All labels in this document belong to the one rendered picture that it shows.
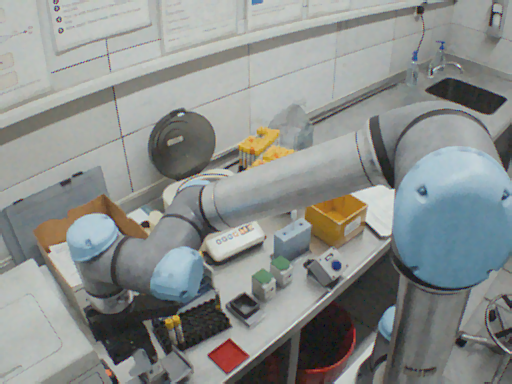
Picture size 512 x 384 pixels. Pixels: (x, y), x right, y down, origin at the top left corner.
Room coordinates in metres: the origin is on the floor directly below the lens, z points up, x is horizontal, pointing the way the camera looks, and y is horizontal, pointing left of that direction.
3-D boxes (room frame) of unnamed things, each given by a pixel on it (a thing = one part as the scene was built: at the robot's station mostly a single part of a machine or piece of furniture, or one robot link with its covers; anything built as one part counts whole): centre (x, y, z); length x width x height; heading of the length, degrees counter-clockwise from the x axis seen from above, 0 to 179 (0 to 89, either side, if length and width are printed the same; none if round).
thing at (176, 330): (0.61, 0.16, 0.93); 0.17 x 0.09 x 0.11; 123
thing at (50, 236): (0.78, 0.43, 0.95); 0.29 x 0.25 x 0.15; 44
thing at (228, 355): (0.54, 0.07, 0.88); 0.07 x 0.07 x 0.01; 44
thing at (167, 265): (0.42, 0.13, 1.30); 0.11 x 0.11 x 0.08; 75
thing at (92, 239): (0.43, 0.23, 1.30); 0.09 x 0.08 x 0.11; 75
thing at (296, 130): (1.47, -0.12, 0.97); 0.26 x 0.17 x 0.19; 150
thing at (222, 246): (0.99, 0.13, 0.94); 0.30 x 0.24 x 0.12; 35
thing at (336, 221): (0.98, -0.23, 0.93); 0.13 x 0.13 x 0.10; 40
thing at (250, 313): (0.67, 0.04, 0.89); 0.09 x 0.05 x 0.04; 44
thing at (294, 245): (0.87, -0.09, 0.92); 0.10 x 0.07 x 0.10; 129
